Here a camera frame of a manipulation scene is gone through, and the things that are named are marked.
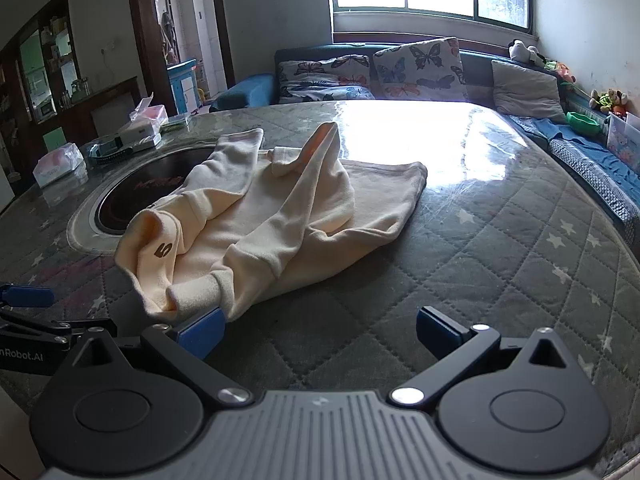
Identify butterfly print pillow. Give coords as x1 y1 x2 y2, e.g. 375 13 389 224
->
372 36 471 104
277 55 376 104

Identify tissue pack clear wrap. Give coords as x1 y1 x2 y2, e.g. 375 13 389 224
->
32 142 86 189

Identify dark wooden display cabinet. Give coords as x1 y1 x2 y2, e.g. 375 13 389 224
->
0 0 144 187

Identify panda plush toy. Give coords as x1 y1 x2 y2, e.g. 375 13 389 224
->
507 40 546 66

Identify grey pillow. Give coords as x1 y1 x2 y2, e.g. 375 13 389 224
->
491 60 566 124

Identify dark wooden door frame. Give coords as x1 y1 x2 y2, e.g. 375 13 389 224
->
125 0 236 112

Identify brown bear plush toys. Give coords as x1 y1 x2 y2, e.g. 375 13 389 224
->
589 89 630 116

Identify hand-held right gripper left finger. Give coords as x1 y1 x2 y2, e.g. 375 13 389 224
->
55 306 254 408

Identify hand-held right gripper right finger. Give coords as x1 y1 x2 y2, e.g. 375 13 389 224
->
391 305 581 408

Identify clear storage box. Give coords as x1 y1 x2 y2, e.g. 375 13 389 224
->
606 110 640 171

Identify black tray with items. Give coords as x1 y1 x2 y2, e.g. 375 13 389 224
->
87 135 134 166

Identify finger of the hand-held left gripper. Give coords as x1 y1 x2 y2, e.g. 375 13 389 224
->
0 284 119 345

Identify white box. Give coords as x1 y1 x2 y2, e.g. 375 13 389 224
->
116 119 162 150

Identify orange green plush toy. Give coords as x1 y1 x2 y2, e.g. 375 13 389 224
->
545 60 576 84

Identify cream sweater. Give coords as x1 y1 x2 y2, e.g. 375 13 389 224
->
114 122 429 324

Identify dark teal sofa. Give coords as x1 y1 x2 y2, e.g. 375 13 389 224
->
207 42 640 242

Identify blue blanket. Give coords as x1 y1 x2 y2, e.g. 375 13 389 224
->
515 115 640 192

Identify round black induction cooker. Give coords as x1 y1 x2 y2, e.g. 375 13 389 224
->
66 142 223 256

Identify small blue cabinet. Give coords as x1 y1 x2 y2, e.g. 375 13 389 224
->
166 58 201 116

